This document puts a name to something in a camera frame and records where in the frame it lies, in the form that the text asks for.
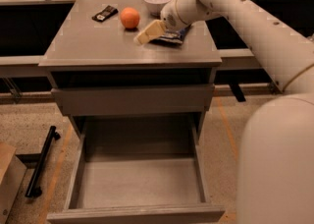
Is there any black snack bar wrapper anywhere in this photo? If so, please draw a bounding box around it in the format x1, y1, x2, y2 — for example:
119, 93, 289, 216
92, 5, 118, 23

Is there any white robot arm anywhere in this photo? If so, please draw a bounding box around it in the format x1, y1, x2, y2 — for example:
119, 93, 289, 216
135, 0, 314, 224

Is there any open grey middle drawer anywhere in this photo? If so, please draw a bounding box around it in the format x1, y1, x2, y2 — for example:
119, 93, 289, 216
47, 115, 225, 224

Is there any black metal handle bar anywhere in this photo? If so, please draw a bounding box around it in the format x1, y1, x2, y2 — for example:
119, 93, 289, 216
25, 126, 61, 198

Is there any grey drawer cabinet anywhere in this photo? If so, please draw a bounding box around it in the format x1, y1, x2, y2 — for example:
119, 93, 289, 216
39, 0, 222, 134

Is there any grey metal shelf rail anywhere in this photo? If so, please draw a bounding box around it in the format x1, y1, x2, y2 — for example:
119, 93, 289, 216
0, 48, 261, 79

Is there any closed grey top drawer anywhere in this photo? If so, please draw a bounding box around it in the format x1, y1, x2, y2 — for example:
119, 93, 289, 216
52, 84, 214, 116

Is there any orange fruit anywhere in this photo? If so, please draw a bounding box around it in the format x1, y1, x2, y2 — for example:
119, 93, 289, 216
120, 7, 140, 29

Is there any wooden box at left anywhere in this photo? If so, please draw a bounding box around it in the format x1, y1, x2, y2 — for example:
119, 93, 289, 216
0, 142, 26, 224

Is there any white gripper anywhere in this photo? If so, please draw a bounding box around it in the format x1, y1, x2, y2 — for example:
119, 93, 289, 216
133, 0, 188, 45

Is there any white bowl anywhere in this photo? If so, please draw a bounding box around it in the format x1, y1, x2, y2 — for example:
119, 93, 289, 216
143, 0, 172, 17

